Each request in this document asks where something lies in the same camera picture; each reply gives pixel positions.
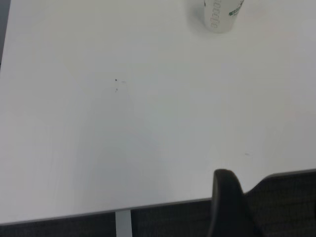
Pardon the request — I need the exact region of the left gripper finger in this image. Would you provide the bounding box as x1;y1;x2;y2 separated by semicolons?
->
206;169;264;237

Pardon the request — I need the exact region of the white table leg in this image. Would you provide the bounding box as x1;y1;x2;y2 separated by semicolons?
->
115;209;133;237

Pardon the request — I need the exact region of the white paper coffee cup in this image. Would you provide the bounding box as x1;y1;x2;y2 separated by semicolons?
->
202;0;245;34

